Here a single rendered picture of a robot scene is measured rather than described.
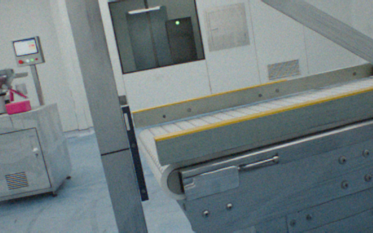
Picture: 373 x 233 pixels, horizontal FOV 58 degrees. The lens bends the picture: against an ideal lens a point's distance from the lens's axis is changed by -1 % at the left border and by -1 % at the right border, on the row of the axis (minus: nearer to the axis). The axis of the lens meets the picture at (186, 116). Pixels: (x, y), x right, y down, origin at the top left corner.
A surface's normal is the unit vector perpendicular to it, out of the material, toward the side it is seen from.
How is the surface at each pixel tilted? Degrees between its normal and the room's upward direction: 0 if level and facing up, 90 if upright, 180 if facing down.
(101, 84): 90
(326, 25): 87
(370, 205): 90
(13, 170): 90
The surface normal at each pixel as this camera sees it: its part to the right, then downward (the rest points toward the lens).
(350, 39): -0.33, 0.18
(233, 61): 0.07, 0.16
